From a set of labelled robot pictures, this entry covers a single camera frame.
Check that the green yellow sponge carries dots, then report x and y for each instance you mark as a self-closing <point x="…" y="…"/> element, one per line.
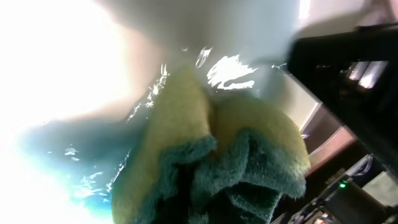
<point x="201" y="160"/>

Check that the white plate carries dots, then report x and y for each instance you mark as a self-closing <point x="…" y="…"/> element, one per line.
<point x="80" y="78"/>

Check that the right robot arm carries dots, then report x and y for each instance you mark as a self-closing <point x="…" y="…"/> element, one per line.
<point x="336" y="190"/>

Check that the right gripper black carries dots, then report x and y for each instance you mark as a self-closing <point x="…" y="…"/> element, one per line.
<point x="354" y="74"/>

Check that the brown serving tray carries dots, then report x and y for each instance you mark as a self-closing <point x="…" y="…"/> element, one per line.
<point x="325" y="137"/>

